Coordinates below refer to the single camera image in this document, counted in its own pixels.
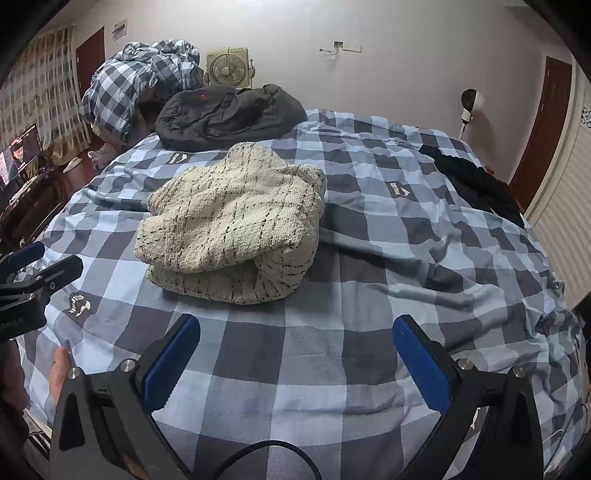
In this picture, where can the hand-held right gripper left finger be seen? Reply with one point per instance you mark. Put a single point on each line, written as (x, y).
(171, 364)

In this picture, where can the person's left forearm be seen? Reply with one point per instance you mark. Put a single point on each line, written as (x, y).
(18, 397)

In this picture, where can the cream checked tweed jacket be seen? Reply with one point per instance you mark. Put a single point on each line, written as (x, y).
(221, 221)

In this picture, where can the blue checked bed cover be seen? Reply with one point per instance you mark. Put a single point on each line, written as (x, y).
(323, 346)

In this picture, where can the patterned curtain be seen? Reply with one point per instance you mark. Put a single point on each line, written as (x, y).
(46, 87)

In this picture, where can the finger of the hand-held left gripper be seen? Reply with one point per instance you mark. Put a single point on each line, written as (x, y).
(25, 254)
(55, 272)

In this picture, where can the black clothing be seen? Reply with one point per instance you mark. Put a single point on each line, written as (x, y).
(475, 180)

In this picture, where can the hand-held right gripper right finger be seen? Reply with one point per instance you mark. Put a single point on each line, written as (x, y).
(422, 369)

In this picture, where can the dark wooden tv cabinet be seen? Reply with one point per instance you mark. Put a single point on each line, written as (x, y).
(32, 203)

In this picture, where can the person's left hand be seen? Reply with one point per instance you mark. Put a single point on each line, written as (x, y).
(60, 374)

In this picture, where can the white wall box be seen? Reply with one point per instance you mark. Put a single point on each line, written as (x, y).
(120, 27)

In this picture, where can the television screen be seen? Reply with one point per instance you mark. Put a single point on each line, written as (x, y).
(21, 154)

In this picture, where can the beige box fan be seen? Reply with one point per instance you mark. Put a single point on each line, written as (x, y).
(225, 69)

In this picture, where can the checked quilt pile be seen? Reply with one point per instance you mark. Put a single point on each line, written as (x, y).
(120, 83)

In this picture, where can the white slipper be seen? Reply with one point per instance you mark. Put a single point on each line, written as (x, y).
(99, 151)
(72, 165)

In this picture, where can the brown wooden door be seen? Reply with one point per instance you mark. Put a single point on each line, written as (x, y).
(545, 138)
(90, 60)

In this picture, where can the white slatted panel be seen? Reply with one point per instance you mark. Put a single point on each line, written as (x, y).
(563, 221)

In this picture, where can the dark grey padded jacket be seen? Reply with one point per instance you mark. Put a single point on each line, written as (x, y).
(221, 115)

